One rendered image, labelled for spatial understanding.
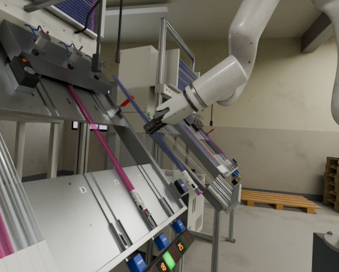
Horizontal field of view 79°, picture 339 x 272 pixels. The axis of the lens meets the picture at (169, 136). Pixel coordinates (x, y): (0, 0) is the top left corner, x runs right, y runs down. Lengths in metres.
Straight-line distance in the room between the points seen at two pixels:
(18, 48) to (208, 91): 0.50
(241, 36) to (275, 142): 3.92
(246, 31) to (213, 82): 0.16
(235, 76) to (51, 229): 0.51
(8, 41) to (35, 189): 0.42
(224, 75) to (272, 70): 4.13
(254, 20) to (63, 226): 0.63
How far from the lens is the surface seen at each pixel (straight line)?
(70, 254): 0.42
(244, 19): 0.65
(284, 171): 4.55
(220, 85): 0.58
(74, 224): 0.44
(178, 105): 0.59
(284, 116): 4.57
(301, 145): 4.62
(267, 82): 4.60
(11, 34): 0.72
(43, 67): 0.71
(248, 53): 0.67
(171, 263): 0.59
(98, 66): 0.57
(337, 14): 0.76
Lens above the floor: 0.95
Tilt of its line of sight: 1 degrees up
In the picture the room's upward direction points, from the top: 3 degrees clockwise
